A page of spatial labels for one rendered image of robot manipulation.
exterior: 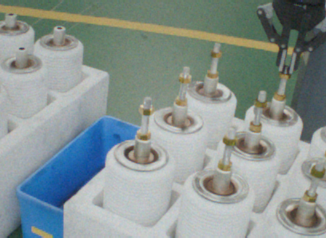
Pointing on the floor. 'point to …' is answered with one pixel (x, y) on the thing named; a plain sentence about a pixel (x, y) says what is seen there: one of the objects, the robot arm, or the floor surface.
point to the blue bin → (68, 176)
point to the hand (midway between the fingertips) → (288, 60)
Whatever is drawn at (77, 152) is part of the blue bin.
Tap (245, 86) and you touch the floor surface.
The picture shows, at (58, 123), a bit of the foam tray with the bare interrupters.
